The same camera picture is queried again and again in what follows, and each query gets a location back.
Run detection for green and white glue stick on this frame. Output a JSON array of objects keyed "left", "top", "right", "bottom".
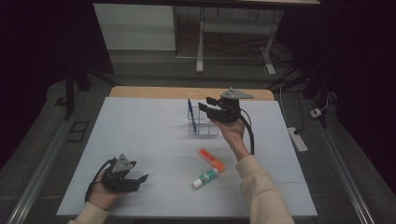
[{"left": 191, "top": 167, "right": 220, "bottom": 189}]

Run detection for white cabinet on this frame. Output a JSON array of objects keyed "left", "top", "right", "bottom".
[{"left": 92, "top": 2, "right": 177, "bottom": 51}]

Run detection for right hand-held gripper cable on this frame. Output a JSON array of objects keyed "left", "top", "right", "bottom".
[{"left": 237, "top": 108, "right": 256, "bottom": 156}]

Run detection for dark curtain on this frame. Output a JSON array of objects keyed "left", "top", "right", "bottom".
[
  {"left": 276, "top": 0, "right": 396, "bottom": 195},
  {"left": 0, "top": 0, "right": 114, "bottom": 171}
]

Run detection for black floor cables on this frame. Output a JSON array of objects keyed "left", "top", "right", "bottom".
[{"left": 204, "top": 32, "right": 307, "bottom": 91}]

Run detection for left hand-held gripper cable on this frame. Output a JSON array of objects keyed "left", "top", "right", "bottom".
[{"left": 84, "top": 157, "right": 118, "bottom": 203}]

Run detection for orange highlighter marker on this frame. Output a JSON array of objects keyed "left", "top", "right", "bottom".
[{"left": 197, "top": 147, "right": 226, "bottom": 173}]

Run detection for person's right hand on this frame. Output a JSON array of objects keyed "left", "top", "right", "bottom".
[{"left": 214, "top": 117, "right": 250, "bottom": 161}]

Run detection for metal rail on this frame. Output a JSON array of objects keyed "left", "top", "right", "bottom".
[
  {"left": 317, "top": 120, "right": 376, "bottom": 224},
  {"left": 5, "top": 120, "right": 69, "bottom": 224}
]

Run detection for hand-held gripper cable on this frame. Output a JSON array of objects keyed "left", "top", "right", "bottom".
[
  {"left": 237, "top": 108, "right": 256, "bottom": 156},
  {"left": 84, "top": 157, "right": 118, "bottom": 203}
]

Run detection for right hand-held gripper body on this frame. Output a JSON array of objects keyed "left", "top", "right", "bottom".
[{"left": 214, "top": 87, "right": 255, "bottom": 124}]

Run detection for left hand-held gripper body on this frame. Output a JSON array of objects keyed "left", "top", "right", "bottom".
[{"left": 101, "top": 153, "right": 142, "bottom": 193}]

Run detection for white table mat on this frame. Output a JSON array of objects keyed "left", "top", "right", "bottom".
[{"left": 56, "top": 96, "right": 318, "bottom": 218}]

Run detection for person's left hand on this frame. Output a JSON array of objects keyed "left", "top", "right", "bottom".
[{"left": 88, "top": 172, "right": 129, "bottom": 212}]

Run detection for black stand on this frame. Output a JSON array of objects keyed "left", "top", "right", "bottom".
[{"left": 63, "top": 60, "right": 120, "bottom": 121}]

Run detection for blue pen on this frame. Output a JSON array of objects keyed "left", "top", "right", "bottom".
[{"left": 187, "top": 98, "right": 198, "bottom": 134}]

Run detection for white power strip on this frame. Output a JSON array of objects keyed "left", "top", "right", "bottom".
[{"left": 286, "top": 126, "right": 309, "bottom": 153}]

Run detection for clear pen holder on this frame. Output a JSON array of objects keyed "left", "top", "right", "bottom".
[{"left": 187, "top": 105, "right": 221, "bottom": 136}]

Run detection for wooden table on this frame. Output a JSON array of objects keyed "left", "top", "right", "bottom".
[{"left": 108, "top": 85, "right": 276, "bottom": 102}]

